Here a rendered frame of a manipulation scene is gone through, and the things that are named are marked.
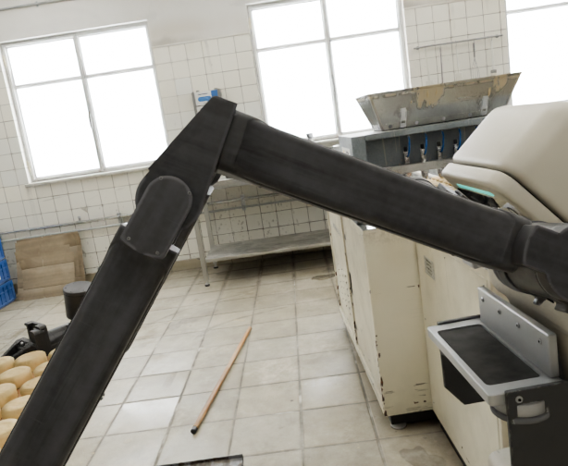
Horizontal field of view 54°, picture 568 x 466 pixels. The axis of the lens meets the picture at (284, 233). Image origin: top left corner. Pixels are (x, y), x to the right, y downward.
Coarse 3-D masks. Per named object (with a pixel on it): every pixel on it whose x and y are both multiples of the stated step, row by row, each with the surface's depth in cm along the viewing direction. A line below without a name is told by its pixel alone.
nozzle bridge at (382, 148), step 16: (416, 128) 197; (432, 128) 198; (448, 128) 198; (464, 128) 206; (352, 144) 197; (368, 144) 206; (384, 144) 206; (400, 144) 207; (416, 144) 207; (432, 144) 207; (448, 144) 207; (368, 160) 207; (384, 160) 207; (400, 160) 208; (416, 160) 208; (432, 160) 207; (448, 160) 203
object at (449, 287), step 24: (432, 264) 186; (456, 264) 160; (432, 288) 191; (456, 288) 164; (432, 312) 195; (456, 312) 167; (432, 360) 206; (432, 384) 211; (456, 408) 183; (480, 408) 158; (456, 432) 187; (480, 432) 161; (504, 432) 145; (480, 456) 165
